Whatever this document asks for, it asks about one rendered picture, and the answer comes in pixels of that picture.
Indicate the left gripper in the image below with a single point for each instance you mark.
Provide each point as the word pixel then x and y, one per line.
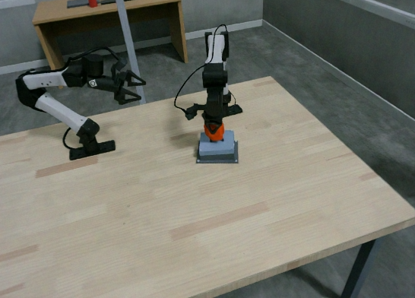
pixel 208 120

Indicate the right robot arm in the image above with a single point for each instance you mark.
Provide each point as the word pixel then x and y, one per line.
pixel 31 92

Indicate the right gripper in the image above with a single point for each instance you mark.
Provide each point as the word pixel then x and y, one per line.
pixel 116 82

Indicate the orange-red cylinder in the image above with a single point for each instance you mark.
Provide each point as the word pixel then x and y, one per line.
pixel 218 135

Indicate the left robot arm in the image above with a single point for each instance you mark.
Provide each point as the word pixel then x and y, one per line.
pixel 215 77

